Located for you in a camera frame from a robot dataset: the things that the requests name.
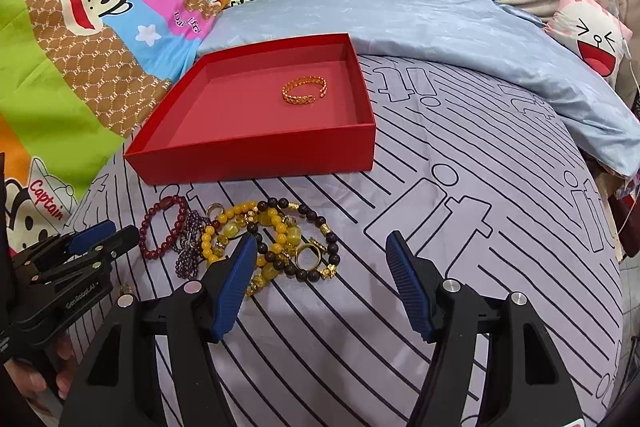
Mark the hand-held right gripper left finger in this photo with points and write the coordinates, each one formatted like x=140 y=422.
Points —
x=234 y=292

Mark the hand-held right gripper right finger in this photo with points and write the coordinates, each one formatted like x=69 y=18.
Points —
x=406 y=289

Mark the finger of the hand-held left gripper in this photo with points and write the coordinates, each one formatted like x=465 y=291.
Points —
x=117 y=241
x=90 y=237

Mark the red cardboard box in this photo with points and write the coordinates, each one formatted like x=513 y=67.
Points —
x=260 y=122

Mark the person's left hand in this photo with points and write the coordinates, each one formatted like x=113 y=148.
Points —
x=65 y=359

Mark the grey black-lined bed sheet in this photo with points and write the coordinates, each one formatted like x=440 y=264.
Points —
x=450 y=207

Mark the cartoon monkey printed blanket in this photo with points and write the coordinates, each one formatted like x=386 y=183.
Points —
x=75 y=72

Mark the light blue quilt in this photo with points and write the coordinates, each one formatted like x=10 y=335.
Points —
x=450 y=32

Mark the pink cartoon face pillow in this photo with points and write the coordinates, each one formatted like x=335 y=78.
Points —
x=590 y=32

